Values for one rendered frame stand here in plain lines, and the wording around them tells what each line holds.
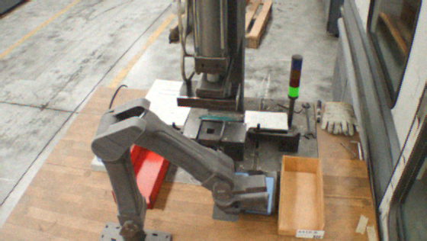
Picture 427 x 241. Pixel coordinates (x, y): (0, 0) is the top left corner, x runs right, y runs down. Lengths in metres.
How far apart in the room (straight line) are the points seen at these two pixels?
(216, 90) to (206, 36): 0.16
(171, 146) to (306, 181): 0.56
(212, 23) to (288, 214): 0.57
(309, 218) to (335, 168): 0.23
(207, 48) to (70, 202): 0.63
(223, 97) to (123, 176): 0.39
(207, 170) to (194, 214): 0.34
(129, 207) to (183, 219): 0.24
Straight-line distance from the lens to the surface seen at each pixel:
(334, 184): 1.16
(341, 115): 1.40
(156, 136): 0.68
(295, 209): 1.07
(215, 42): 0.96
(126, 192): 0.82
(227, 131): 1.17
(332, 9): 4.13
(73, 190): 1.20
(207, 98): 1.05
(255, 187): 0.80
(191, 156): 0.72
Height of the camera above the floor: 1.74
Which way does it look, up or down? 37 degrees down
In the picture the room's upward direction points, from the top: 2 degrees counter-clockwise
